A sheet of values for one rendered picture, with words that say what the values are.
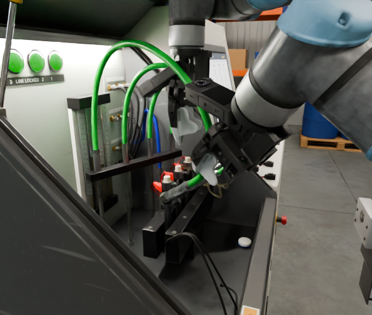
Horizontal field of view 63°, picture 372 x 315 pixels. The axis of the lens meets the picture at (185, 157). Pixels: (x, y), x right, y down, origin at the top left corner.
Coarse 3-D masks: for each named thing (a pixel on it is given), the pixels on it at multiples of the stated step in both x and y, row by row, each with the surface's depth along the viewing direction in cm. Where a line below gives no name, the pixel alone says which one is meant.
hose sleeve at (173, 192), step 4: (188, 180) 59; (180, 184) 60; (184, 184) 59; (176, 188) 61; (180, 188) 60; (184, 188) 59; (188, 188) 59; (192, 188) 59; (168, 192) 63; (172, 192) 62; (176, 192) 61; (180, 192) 60; (164, 196) 64; (168, 196) 63; (172, 196) 62
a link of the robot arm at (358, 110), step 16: (368, 64) 26; (336, 80) 27; (352, 80) 26; (368, 80) 26; (320, 96) 29; (336, 96) 27; (352, 96) 27; (368, 96) 26; (320, 112) 31; (336, 112) 28; (352, 112) 27; (368, 112) 26; (352, 128) 28; (368, 128) 27; (368, 144) 28
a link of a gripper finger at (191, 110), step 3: (186, 108) 70; (189, 108) 69; (192, 108) 69; (189, 111) 70; (192, 111) 69; (189, 114) 70; (192, 114) 70; (189, 117) 70; (192, 117) 70; (195, 117) 70; (192, 120) 70; (195, 120) 70; (198, 120) 70; (198, 123) 70; (201, 123) 70; (198, 126) 70; (201, 126) 70; (198, 129) 70; (183, 135) 71; (183, 138) 71
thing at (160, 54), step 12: (120, 48) 63; (144, 48) 58; (156, 48) 56; (168, 60) 55; (96, 72) 70; (180, 72) 53; (96, 84) 72; (96, 96) 73; (96, 108) 75; (96, 120) 76; (204, 120) 52; (96, 132) 78; (96, 144) 78; (192, 180) 58
